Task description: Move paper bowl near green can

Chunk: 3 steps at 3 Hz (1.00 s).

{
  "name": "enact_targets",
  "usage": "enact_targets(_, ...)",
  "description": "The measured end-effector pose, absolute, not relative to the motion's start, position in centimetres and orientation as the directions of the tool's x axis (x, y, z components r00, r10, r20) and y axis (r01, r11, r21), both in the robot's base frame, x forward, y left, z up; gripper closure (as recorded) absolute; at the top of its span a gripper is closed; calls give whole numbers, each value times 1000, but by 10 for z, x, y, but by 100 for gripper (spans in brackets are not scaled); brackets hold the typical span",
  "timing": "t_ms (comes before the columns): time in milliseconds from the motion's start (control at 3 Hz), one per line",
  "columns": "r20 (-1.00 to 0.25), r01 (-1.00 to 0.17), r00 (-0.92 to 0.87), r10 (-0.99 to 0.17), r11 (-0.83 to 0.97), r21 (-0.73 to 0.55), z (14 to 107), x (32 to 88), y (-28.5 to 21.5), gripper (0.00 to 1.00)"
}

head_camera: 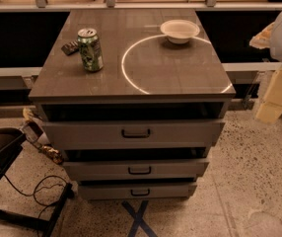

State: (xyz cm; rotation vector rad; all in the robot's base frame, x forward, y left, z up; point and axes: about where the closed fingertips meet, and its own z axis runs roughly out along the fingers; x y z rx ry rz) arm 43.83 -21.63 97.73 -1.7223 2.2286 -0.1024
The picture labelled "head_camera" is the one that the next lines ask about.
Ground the grey drawer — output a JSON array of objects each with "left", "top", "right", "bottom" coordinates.
[
  {"left": 63, "top": 159, "right": 209, "bottom": 181},
  {"left": 78, "top": 182, "right": 196, "bottom": 200},
  {"left": 43, "top": 119, "right": 224, "bottom": 150}
]

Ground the top grey drawer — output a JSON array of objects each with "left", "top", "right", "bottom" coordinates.
[{"left": 43, "top": 119, "right": 224, "bottom": 150}]

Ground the green soda can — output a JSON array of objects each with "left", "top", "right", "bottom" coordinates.
[{"left": 78, "top": 28, "right": 104, "bottom": 72}]

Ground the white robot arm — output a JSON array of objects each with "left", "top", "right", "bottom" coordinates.
[{"left": 249, "top": 12, "right": 282, "bottom": 123}]

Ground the white paper bowl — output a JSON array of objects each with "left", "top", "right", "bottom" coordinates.
[{"left": 160, "top": 20, "right": 200, "bottom": 44}]

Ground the middle grey drawer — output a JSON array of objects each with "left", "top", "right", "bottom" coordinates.
[{"left": 63, "top": 159, "right": 209, "bottom": 181}]

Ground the crumpled snack bag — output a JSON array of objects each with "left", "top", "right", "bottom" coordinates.
[{"left": 21, "top": 108, "right": 63, "bottom": 165}]

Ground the grey drawer cabinet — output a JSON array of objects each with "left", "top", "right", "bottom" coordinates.
[{"left": 30, "top": 9, "right": 235, "bottom": 186}]

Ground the black floor cable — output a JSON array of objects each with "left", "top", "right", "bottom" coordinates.
[{"left": 3, "top": 173, "right": 70, "bottom": 237}]

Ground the bottom grey drawer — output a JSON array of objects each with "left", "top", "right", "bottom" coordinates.
[{"left": 78, "top": 182, "right": 196, "bottom": 200}]

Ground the black chair frame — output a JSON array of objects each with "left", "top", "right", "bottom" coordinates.
[{"left": 0, "top": 127, "right": 74, "bottom": 237}]

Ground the small dark snack bar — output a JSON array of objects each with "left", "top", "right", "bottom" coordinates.
[{"left": 61, "top": 40, "right": 79, "bottom": 55}]

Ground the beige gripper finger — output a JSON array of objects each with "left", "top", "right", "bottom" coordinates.
[
  {"left": 255, "top": 65, "right": 282, "bottom": 124},
  {"left": 249, "top": 23, "right": 274, "bottom": 49}
]

